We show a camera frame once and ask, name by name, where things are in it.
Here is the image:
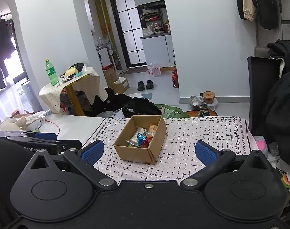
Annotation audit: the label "black coat with white lining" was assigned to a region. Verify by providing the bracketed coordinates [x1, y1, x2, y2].
[267, 39, 290, 77]

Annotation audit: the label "dark red liquid jug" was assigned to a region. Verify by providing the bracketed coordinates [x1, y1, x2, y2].
[171, 68, 179, 89]

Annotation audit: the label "black chair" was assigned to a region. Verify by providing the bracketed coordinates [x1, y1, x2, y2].
[247, 56, 282, 134]

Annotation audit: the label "hanging dark clothes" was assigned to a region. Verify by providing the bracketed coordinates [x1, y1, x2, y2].
[0, 18, 18, 91]

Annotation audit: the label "pink pack of water bottles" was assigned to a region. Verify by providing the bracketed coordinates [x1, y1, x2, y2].
[147, 63, 161, 76]

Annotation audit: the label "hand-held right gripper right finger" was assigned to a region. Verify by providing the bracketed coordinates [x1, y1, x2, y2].
[180, 140, 275, 188]

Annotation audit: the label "hanging beige garment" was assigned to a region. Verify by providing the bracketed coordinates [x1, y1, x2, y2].
[243, 0, 257, 21]

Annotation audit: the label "beige plush toy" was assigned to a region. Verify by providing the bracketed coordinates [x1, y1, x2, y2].
[0, 116, 43, 132]

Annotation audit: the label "black clothing on floor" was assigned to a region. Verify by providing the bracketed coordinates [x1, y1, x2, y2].
[89, 87, 133, 117]

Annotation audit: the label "green plastic bottle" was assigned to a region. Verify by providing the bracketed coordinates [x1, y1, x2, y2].
[45, 58, 60, 86]

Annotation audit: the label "pink soft item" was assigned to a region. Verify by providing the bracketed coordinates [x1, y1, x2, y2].
[253, 135, 269, 153]

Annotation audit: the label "black fleece jacket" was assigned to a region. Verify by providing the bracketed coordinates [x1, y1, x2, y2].
[261, 72, 290, 163]

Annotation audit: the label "cream dotted tablecloth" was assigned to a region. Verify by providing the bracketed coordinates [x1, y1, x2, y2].
[38, 66, 109, 114]

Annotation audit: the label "cluster of kitchen bottles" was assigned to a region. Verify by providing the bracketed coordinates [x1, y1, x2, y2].
[141, 20, 171, 37]

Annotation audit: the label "small cardboard box with tissue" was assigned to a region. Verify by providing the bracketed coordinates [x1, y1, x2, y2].
[112, 77, 130, 94]

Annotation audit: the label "clear plastic bag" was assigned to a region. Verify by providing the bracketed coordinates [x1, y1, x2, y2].
[189, 95, 205, 108]

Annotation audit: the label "black framed glass door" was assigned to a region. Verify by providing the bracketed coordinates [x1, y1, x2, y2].
[110, 0, 148, 69]

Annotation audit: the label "hanging black coat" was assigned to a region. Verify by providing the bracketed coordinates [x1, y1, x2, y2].
[237, 0, 279, 29]

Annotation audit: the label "pile of colourful snack packets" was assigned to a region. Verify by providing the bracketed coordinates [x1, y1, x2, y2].
[125, 123, 158, 149]

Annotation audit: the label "doll with black hair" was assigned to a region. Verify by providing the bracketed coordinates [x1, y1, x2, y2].
[64, 65, 85, 78]

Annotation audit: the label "brown cardboard box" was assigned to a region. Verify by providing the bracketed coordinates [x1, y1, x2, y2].
[113, 115, 167, 165]

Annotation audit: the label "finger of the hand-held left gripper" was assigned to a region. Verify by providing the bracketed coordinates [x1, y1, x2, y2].
[48, 139, 83, 155]
[5, 131, 58, 141]

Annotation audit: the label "brown round container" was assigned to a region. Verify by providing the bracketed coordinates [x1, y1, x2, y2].
[203, 91, 216, 105]

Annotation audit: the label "tall cardboard box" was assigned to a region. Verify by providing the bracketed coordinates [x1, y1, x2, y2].
[102, 67, 117, 90]

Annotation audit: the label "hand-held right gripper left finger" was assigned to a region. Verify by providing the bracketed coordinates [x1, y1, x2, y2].
[23, 139, 118, 188]

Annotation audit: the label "red cable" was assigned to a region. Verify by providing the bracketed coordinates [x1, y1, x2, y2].
[43, 119, 61, 135]

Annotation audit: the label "black bag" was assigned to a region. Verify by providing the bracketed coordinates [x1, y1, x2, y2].
[121, 97, 163, 118]

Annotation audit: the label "green dinosaur rug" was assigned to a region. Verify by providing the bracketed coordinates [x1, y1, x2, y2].
[155, 104, 189, 118]

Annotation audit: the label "yellow wooden table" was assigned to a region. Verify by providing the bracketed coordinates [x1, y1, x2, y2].
[61, 74, 93, 117]

